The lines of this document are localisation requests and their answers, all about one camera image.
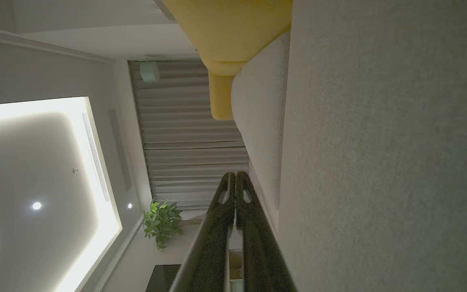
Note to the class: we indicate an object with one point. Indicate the grey fabric sofa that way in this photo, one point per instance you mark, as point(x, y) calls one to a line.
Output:
point(379, 142)

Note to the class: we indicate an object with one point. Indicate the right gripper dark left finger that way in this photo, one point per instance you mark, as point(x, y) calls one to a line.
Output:
point(211, 247)

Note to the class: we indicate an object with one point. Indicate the black screen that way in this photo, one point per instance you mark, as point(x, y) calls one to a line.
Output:
point(162, 279)

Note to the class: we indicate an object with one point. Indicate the green potted plant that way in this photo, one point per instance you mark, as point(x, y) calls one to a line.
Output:
point(161, 223)

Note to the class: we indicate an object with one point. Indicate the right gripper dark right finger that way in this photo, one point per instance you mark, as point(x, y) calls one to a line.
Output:
point(260, 251)

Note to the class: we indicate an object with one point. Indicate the large yellow cushion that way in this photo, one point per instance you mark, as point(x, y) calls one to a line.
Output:
point(229, 28)

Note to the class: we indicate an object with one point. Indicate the pale green round lamp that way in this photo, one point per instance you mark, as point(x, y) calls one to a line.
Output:
point(149, 72)

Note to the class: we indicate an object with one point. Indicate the grey pleated curtain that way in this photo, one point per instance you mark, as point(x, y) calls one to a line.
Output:
point(185, 134)

